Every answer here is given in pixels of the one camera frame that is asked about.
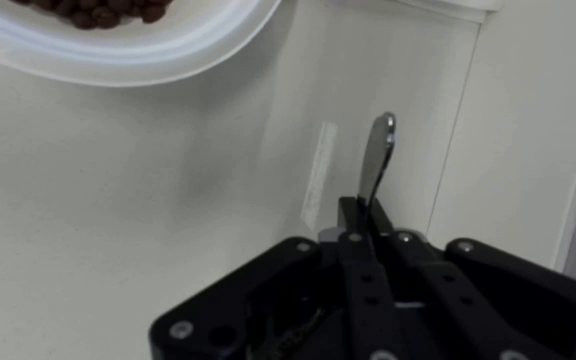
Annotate silver metal spoon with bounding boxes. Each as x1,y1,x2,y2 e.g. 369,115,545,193
356,111,397,207

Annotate coffee beans in large bowl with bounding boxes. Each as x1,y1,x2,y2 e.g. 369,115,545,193
10,0,174,30

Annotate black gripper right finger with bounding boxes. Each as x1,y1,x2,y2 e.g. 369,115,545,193
366,199,576,360

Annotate large white bowl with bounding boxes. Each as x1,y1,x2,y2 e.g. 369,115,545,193
0,0,284,88

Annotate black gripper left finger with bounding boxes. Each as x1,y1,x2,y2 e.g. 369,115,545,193
148,196,404,360

